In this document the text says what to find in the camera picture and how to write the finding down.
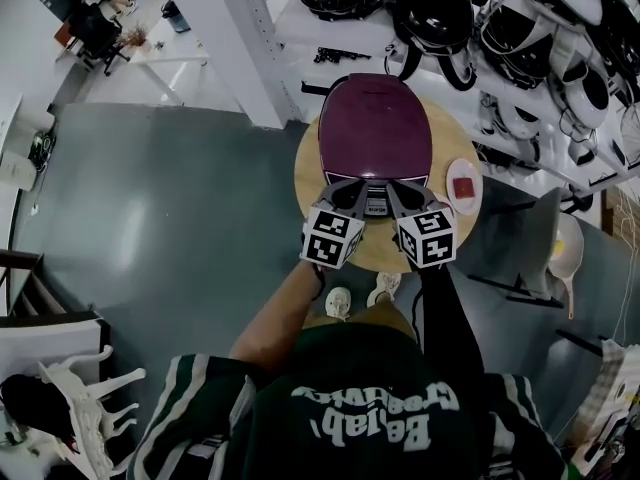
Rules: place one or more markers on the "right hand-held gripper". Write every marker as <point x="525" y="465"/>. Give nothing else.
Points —
<point x="435" y="238"/>

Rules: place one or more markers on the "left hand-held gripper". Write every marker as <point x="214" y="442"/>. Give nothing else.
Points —
<point x="325" y="238"/>

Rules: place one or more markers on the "person's left forearm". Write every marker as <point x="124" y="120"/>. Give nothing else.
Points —
<point x="280" y="318"/>

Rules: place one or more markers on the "person's right forearm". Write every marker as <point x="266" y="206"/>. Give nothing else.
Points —
<point x="450" y="318"/>

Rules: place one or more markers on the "red square block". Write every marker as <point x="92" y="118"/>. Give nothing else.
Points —
<point x="464" y="188"/>

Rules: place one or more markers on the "white plate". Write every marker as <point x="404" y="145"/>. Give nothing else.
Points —
<point x="462" y="168"/>

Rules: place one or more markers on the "black wrist band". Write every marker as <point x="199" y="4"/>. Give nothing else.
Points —
<point x="320" y="278"/>

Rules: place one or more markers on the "white shoe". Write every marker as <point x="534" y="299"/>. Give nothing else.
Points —
<point x="385" y="288"/>
<point x="337" y="302"/>

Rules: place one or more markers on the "person's tan shorts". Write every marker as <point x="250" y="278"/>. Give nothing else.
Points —
<point x="370" y="315"/>

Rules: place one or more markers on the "grey plastic chair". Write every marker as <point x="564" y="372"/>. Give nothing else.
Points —
<point x="537" y="248"/>

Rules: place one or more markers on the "toy fried egg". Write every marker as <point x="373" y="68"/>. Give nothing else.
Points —
<point x="560" y="249"/>

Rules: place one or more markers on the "white metal shelf rack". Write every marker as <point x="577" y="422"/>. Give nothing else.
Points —
<point x="345" y="35"/>

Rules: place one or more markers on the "white frying pan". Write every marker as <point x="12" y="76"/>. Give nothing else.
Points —
<point x="570" y="238"/>

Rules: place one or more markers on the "person's dark green shirt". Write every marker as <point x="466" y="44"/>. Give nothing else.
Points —
<point x="350" y="418"/>

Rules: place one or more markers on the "white desk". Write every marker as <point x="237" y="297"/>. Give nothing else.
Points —
<point x="170" y="53"/>

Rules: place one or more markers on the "dried plant in pot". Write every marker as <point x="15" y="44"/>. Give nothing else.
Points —
<point x="135" y="35"/>

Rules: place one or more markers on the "checked cloth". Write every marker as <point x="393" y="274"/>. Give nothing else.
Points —
<point x="612" y="368"/>

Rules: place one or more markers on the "black office chair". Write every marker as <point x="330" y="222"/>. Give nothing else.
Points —
<point x="97" y="33"/>

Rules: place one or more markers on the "brown cabinet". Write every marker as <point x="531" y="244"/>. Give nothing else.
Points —
<point x="64" y="35"/>

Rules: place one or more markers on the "brown wooden rack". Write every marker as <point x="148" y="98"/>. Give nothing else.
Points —
<point x="30" y="288"/>

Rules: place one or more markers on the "white box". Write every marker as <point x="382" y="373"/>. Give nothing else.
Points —
<point x="15" y="168"/>

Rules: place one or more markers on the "white cabinet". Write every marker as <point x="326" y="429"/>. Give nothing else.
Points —
<point x="45" y="338"/>

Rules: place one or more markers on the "white ornate chair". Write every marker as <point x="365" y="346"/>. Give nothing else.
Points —
<point x="75" y="393"/>

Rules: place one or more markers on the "black bag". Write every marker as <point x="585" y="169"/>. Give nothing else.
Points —
<point x="30" y="408"/>

